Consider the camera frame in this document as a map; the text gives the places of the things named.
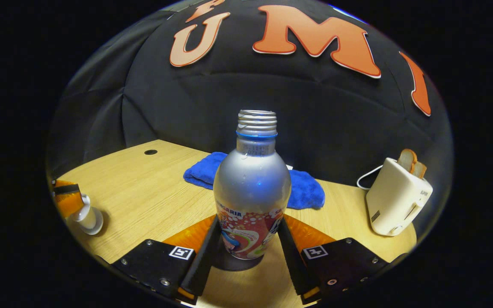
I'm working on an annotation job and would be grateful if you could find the blue towel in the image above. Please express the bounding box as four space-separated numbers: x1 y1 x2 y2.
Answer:
183 152 326 210

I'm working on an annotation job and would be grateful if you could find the white toaster cable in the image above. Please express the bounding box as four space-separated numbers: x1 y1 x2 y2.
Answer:
356 165 384 190

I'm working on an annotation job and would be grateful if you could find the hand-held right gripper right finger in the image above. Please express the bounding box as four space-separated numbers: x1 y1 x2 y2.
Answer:
277 215 389 305

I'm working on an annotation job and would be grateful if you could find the white toaster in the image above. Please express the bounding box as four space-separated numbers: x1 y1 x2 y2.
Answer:
365 157 434 237

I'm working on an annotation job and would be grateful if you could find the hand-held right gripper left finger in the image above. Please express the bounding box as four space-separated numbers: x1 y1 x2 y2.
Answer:
112 215 221 305

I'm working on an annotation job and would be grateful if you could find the dark round coaster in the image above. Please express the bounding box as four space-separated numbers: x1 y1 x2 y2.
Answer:
212 240 264 272

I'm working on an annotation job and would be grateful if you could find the toast slice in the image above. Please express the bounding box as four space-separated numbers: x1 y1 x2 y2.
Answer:
397 148 418 174
411 161 428 179

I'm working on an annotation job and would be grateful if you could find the black backdrop cloth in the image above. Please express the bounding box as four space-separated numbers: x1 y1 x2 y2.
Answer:
48 0 452 240

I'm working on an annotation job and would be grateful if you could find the silver water bottle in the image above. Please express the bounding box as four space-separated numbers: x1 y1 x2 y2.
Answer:
213 110 292 260

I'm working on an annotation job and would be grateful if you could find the white teacup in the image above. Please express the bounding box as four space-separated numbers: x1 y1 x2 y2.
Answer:
80 207 104 236

